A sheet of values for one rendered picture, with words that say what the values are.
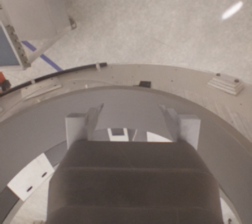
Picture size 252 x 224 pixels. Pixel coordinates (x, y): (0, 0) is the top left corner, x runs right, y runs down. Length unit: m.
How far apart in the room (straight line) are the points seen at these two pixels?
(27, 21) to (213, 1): 1.14
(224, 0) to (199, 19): 0.17
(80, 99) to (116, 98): 0.14
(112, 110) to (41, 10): 0.72
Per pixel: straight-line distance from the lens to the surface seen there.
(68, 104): 0.73
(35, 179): 0.95
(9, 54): 0.94
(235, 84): 0.75
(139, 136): 1.02
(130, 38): 1.40
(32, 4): 1.22
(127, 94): 0.68
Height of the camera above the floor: 1.31
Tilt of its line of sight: 51 degrees down
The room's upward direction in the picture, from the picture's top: 168 degrees counter-clockwise
